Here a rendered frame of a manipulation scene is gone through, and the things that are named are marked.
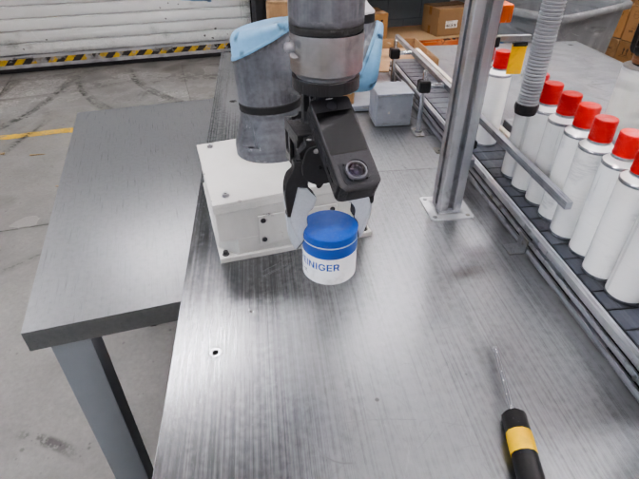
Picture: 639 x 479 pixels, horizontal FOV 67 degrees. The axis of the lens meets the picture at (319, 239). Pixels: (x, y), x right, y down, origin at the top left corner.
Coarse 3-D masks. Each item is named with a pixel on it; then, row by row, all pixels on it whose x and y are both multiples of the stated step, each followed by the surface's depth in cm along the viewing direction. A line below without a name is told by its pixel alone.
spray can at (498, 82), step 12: (504, 48) 100; (504, 60) 98; (492, 72) 100; (504, 72) 99; (492, 84) 101; (504, 84) 100; (492, 96) 102; (504, 96) 102; (492, 108) 104; (492, 120) 105; (480, 132) 108; (480, 144) 109; (492, 144) 109
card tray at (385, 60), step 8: (384, 40) 192; (392, 40) 192; (408, 40) 193; (416, 40) 190; (384, 48) 193; (400, 48) 193; (424, 48) 182; (384, 56) 184; (400, 56) 184; (408, 56) 184; (432, 56) 175; (384, 64) 176
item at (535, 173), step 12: (396, 36) 159; (408, 48) 147; (420, 60) 137; (432, 72) 128; (480, 120) 102; (492, 132) 97; (504, 144) 92; (516, 156) 88; (528, 168) 84; (540, 180) 81; (552, 192) 78; (564, 204) 75
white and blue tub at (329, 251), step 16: (320, 224) 59; (336, 224) 59; (352, 224) 59; (304, 240) 58; (320, 240) 56; (336, 240) 56; (352, 240) 58; (304, 256) 60; (320, 256) 58; (336, 256) 58; (352, 256) 59; (304, 272) 62; (320, 272) 59; (336, 272) 59; (352, 272) 61
